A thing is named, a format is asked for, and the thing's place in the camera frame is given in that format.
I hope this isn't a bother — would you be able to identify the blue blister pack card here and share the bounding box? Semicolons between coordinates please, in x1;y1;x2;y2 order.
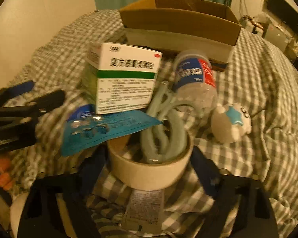
61;104;162;157

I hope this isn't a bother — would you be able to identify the clear plastic water bottle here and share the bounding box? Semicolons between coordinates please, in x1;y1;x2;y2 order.
173;49;217;116

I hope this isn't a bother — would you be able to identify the light green cable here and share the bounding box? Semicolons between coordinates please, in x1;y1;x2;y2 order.
139;80;205;164

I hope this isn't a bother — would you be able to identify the beige masking tape roll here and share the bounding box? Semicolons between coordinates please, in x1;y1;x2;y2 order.
107;134;193;191

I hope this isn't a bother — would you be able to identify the open cardboard box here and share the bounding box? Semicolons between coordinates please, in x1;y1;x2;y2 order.
119;0;241;71

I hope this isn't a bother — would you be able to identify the black wall television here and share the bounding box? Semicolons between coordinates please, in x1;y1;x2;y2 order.
266;0;298;35

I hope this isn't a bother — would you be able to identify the green white medicine box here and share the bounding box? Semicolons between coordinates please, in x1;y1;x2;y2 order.
82;42;163;114

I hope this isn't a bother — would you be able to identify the silver mini fridge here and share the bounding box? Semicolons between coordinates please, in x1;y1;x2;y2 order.
264;24;291;52

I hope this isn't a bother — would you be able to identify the orange gloved left hand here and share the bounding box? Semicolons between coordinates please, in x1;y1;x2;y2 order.
0;153;14;191

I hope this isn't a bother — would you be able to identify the white cosmetic tube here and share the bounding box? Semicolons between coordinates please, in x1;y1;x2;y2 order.
122;190;164;236

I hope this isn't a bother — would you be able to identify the green white checkered bedsheet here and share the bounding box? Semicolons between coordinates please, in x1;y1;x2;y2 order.
8;10;298;237

